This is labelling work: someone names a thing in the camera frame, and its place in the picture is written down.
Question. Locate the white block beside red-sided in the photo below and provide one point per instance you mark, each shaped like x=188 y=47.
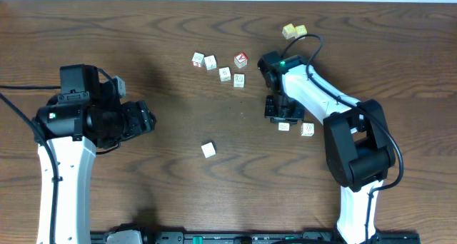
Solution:
x=210 y=62

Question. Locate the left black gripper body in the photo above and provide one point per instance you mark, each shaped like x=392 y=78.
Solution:
x=128 y=130

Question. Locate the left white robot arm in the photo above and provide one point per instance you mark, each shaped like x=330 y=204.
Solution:
x=76 y=132

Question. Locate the yellow block far left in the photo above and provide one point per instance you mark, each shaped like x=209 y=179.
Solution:
x=289 y=31

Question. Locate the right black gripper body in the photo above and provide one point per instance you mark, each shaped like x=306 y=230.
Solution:
x=283 y=109

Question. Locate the white block number eight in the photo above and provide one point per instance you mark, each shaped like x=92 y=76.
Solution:
x=307 y=129

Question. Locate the yellow letter block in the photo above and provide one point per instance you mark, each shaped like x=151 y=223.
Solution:
x=284 y=126

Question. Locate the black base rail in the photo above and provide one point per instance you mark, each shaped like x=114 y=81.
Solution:
x=131 y=233

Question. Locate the red letter A block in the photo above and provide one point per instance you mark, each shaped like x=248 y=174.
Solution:
x=240 y=60

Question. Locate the white block ring symbol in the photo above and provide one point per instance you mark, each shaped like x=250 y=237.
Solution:
x=238 y=80

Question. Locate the yellow block far right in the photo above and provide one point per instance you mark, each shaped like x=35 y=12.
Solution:
x=300 y=31

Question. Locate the white block red side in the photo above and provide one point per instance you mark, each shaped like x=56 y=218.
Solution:
x=198 y=59

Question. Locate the white block number four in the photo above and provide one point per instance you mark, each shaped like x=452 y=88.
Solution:
x=208 y=150

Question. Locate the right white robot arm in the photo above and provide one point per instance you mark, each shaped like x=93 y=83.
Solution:
x=358 y=150

